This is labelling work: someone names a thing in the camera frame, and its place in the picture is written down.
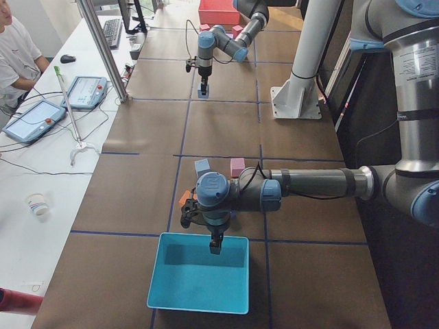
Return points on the crimson foam block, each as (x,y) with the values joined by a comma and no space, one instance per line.
(236,30)

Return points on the near teach pendant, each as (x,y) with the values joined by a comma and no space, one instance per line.
(34,122)

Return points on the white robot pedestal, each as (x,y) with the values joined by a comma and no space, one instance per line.
(297,98)

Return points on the reacher grabber stick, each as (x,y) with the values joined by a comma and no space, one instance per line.
(82,145)

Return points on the red cylinder object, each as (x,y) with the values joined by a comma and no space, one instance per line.
(19,303)

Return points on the pink foam block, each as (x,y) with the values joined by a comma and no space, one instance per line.
(237,165)

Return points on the red plastic bin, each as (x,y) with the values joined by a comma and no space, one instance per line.
(218,12)

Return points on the teach pendant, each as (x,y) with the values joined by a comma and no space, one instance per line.
(86,92)
(34,122)

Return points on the teal plastic bin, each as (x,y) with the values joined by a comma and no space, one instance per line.
(187,276)

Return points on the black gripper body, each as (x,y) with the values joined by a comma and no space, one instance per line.
(215,228)
(205,71)

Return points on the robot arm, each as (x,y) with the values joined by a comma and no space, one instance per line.
(409,29)
(236,48)

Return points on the black monitor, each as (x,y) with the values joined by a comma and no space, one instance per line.
(132,16)

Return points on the paper cup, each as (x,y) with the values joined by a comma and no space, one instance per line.
(37,204)

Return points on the person in white shirt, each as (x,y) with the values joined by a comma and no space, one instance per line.
(22,63)

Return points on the aluminium frame post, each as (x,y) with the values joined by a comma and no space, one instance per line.
(88,12)

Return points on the light blue block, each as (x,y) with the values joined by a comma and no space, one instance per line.
(202,166)
(202,96)

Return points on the black computer mouse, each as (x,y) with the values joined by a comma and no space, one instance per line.
(67,59)

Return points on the far teach pendant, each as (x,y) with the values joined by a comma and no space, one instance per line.
(86,92)

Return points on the orange foam block left side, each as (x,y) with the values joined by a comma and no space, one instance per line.
(185,196)

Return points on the black keyboard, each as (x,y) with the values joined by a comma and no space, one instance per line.
(112,32)

